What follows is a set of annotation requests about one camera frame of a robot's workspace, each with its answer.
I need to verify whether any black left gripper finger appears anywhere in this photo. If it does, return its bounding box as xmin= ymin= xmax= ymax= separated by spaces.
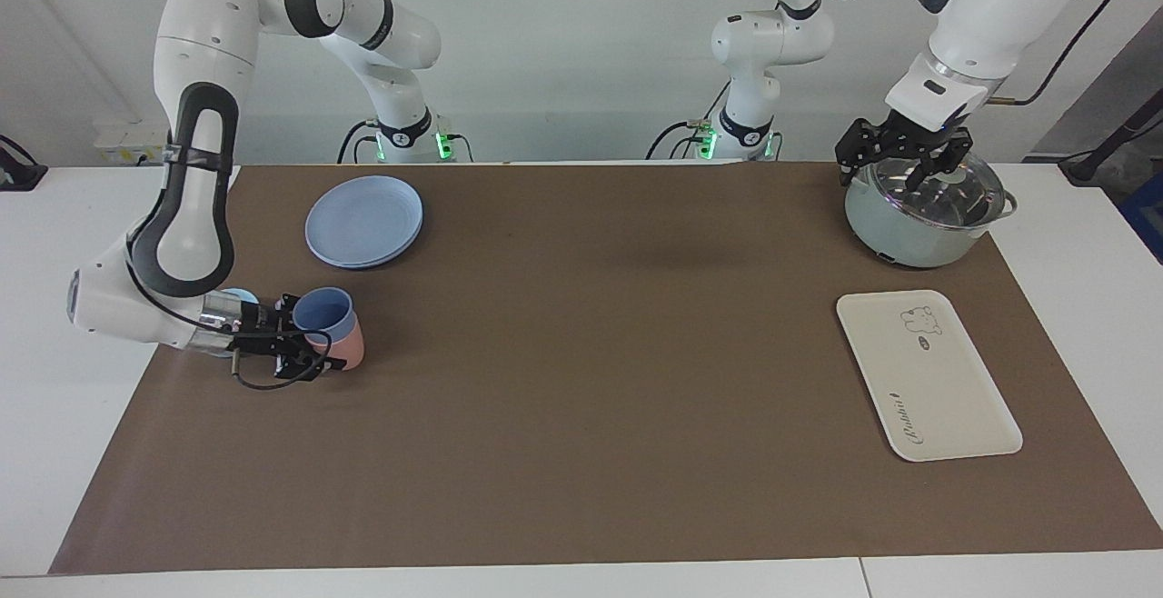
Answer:
xmin=909 ymin=129 xmax=975 ymax=193
xmin=837 ymin=119 xmax=887 ymax=187

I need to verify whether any blue cup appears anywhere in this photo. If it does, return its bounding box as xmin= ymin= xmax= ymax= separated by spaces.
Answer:
xmin=293 ymin=287 xmax=355 ymax=344

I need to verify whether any pink cup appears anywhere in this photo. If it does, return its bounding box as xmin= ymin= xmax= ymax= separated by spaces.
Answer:
xmin=304 ymin=319 xmax=365 ymax=372

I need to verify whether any cream tray with bear print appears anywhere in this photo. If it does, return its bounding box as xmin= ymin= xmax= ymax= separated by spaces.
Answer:
xmin=836 ymin=289 xmax=1024 ymax=463

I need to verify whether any glass pot lid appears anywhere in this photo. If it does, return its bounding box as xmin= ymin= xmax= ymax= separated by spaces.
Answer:
xmin=863 ymin=154 xmax=1008 ymax=229

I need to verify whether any pale green cooking pot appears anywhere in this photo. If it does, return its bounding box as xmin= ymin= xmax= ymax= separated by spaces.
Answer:
xmin=844 ymin=154 xmax=1019 ymax=269

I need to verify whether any blue plate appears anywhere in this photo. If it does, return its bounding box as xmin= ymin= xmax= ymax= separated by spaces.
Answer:
xmin=304 ymin=175 xmax=424 ymax=270

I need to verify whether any black stand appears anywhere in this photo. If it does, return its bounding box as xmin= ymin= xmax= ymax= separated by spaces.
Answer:
xmin=1027 ymin=94 xmax=1163 ymax=185

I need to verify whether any blue box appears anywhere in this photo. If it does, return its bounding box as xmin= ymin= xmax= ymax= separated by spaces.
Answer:
xmin=1119 ymin=171 xmax=1163 ymax=263

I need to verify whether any white power strip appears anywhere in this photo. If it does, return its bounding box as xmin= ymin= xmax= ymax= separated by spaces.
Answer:
xmin=94 ymin=123 xmax=174 ymax=165

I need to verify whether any brown table mat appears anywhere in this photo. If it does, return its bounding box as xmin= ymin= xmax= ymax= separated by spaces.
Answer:
xmin=48 ymin=162 xmax=1163 ymax=576

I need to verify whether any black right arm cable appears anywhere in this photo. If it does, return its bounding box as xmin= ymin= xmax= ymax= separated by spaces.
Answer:
xmin=125 ymin=239 xmax=333 ymax=392

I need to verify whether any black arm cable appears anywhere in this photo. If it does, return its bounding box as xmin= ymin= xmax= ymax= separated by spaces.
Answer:
xmin=813 ymin=0 xmax=1123 ymax=106
xmin=125 ymin=239 xmax=333 ymax=392

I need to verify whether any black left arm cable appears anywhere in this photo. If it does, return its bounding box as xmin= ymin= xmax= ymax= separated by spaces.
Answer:
xmin=813 ymin=0 xmax=1123 ymax=106

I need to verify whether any black base cable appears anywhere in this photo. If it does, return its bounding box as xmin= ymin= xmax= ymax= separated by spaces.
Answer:
xmin=647 ymin=80 xmax=733 ymax=161
xmin=338 ymin=119 xmax=378 ymax=164

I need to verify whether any black clamp mount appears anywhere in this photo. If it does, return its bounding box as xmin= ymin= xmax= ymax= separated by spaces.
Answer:
xmin=0 ymin=135 xmax=48 ymax=192

